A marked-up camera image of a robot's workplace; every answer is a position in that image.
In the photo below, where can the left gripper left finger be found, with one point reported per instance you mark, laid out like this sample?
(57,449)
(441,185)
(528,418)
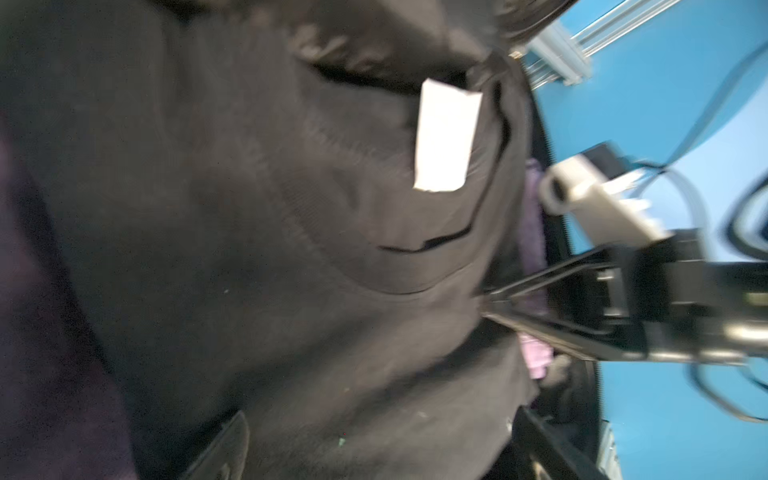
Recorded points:
(224,457)

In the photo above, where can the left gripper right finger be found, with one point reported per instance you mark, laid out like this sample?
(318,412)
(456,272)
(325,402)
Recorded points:
(541,452)

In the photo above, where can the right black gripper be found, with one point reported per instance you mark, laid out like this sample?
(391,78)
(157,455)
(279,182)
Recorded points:
(682,308)

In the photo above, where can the purple trousers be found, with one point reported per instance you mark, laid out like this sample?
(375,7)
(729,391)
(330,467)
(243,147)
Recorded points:
(538,355)

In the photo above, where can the black t-shirt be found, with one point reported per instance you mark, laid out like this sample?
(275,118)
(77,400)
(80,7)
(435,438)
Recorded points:
(289,209)

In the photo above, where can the white hard-shell suitcase black lining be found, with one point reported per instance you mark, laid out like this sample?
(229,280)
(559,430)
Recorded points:
(570,398)

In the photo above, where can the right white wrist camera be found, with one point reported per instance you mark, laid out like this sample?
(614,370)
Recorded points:
(591,187)

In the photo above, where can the aluminium frame rear crossbar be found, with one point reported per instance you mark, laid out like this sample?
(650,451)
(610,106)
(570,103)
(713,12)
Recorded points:
(565,57)

